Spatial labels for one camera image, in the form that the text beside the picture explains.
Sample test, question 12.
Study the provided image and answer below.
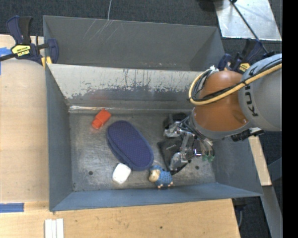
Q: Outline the white rounded block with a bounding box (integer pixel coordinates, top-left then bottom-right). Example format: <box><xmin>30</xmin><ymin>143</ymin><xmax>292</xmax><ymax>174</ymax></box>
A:
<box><xmin>112</xmin><ymin>163</ymin><xmax>132</xmax><ymax>184</ymax></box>

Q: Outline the pale wood board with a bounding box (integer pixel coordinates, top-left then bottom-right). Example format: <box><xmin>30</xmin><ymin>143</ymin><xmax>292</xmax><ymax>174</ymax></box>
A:
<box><xmin>0</xmin><ymin>58</ymin><xmax>51</xmax><ymax>204</ymax></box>

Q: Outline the orange toy car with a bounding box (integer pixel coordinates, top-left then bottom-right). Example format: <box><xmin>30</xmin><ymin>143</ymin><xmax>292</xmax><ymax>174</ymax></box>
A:
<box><xmin>91</xmin><ymin>108</ymin><xmax>112</xmax><ymax>130</ymax></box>

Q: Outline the black cylinder on white bracket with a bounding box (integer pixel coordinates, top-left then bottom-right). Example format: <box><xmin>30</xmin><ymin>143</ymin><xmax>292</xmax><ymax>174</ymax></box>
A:
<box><xmin>230</xmin><ymin>127</ymin><xmax>265</xmax><ymax>142</ymax></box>

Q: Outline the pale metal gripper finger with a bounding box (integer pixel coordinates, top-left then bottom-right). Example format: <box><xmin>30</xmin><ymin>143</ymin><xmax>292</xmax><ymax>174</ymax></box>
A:
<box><xmin>168</xmin><ymin>153</ymin><xmax>182</xmax><ymax>172</ymax></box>
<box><xmin>177</xmin><ymin>152</ymin><xmax>191</xmax><ymax>164</ymax></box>

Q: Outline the blue oval case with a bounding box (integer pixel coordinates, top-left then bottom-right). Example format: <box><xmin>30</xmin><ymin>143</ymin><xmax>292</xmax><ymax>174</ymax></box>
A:
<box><xmin>106</xmin><ymin>119</ymin><xmax>154</xmax><ymax>172</ymax></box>

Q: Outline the grey metal bin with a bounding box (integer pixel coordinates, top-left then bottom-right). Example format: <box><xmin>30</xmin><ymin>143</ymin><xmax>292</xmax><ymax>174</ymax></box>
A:
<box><xmin>42</xmin><ymin>15</ymin><xmax>264</xmax><ymax>212</ymax></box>

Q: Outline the blue toy sheep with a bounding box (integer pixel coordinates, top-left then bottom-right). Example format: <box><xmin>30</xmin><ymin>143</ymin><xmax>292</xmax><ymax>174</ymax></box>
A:
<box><xmin>148</xmin><ymin>165</ymin><xmax>174</xmax><ymax>190</ymax></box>

